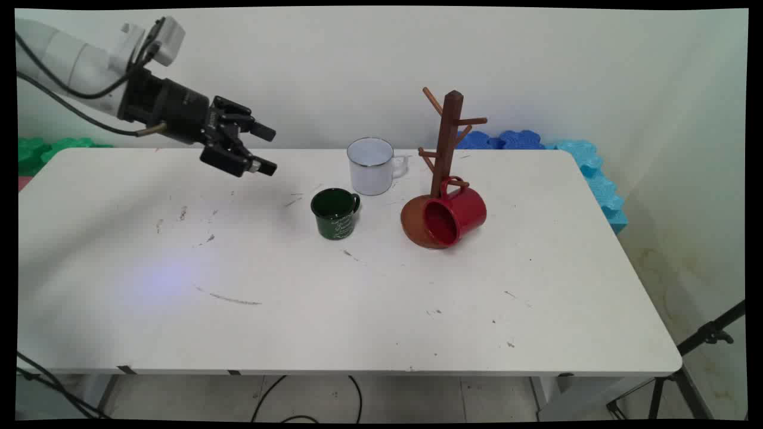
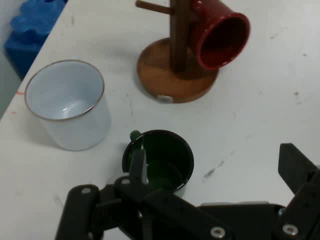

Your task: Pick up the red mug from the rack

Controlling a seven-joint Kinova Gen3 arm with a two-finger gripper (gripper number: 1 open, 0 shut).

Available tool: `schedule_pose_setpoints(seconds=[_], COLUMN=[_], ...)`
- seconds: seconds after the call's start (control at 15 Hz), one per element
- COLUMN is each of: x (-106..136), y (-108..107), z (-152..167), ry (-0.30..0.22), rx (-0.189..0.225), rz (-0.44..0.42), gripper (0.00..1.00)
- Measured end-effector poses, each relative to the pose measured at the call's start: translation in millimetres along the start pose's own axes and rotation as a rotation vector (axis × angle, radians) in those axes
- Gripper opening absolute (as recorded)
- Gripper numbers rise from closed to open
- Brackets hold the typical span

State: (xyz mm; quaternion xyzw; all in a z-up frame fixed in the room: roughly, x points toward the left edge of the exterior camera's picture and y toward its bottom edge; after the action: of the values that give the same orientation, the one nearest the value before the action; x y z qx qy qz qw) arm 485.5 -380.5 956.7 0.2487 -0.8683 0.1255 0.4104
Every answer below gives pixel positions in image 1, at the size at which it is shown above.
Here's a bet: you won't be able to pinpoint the black camera cable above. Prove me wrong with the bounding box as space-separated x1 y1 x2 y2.
15 18 166 100

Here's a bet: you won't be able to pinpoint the red speckled enamel mug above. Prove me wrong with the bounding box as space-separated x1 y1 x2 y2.
421 176 488 248

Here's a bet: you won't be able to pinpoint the white enamel mug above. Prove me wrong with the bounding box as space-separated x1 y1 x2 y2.
346 136 411 197

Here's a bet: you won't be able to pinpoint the black cable with brass plug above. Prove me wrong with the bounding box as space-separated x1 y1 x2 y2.
16 71 166 138

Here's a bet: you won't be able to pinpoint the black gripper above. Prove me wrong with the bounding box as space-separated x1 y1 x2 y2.
117 68 278 178

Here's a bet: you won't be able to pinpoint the green foam mat pieces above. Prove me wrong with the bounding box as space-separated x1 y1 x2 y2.
17 136 114 178

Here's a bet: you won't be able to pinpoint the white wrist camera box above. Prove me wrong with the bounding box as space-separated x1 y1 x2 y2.
151 16 186 67

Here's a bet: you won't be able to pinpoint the dark green enamel mug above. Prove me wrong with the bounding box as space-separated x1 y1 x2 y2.
309 187 362 241

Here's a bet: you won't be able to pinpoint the brown wooden mug tree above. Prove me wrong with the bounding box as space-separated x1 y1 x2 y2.
399 88 489 250

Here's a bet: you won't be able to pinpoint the black looped floor cable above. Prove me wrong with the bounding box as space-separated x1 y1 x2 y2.
250 375 364 424

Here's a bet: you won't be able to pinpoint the white table leg frame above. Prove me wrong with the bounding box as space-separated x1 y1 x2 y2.
529 375 656 422

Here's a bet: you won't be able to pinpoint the black hanging robot cable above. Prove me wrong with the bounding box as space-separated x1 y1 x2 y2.
16 350 112 419

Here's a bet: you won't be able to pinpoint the black tripod stand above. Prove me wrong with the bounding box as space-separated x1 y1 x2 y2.
606 299 748 421

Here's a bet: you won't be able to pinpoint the grey metal table leg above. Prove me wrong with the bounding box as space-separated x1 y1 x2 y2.
94 374 121 416

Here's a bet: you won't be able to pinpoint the cyan foam mat pieces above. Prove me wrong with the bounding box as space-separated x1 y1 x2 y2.
544 138 629 235

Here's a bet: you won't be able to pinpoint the blue foam mat pieces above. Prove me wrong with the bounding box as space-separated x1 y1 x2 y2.
455 129 547 151

